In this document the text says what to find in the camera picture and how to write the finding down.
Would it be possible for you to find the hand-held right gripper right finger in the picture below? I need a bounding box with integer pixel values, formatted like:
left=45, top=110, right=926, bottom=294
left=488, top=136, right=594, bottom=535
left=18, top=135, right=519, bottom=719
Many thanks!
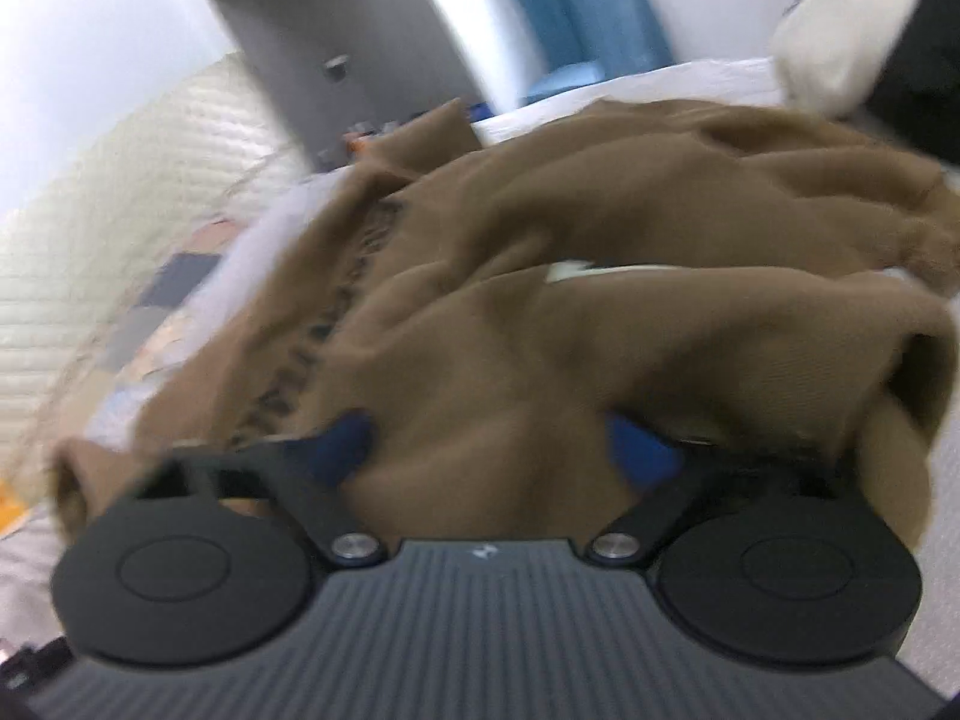
left=585, top=409, right=848, bottom=571

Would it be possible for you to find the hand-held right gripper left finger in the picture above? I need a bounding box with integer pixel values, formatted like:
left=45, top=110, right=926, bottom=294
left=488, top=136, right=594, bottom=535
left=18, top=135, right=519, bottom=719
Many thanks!
left=139, top=409, right=391, bottom=567

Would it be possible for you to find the brown zip hoodie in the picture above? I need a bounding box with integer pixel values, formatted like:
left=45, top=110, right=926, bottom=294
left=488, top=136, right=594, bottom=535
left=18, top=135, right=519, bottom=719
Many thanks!
left=49, top=97, right=960, bottom=563

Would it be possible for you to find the white textured bed cover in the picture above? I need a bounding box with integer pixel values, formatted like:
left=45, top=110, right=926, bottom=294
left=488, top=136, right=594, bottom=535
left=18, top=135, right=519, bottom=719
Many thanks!
left=0, top=56, right=788, bottom=646

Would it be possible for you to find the grey bedside cabinet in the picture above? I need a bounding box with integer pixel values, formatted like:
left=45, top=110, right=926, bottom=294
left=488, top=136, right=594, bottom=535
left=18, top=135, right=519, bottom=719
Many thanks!
left=180, top=0, right=497, bottom=175

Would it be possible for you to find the cream garment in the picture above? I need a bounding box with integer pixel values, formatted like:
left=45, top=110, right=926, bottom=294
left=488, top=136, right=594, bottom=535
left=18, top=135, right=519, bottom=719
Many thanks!
left=772, top=0, right=947, bottom=121

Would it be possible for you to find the blue curtain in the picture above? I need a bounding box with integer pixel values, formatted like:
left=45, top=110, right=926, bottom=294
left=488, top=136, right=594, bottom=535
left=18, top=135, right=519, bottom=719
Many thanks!
left=484, top=0, right=676, bottom=104

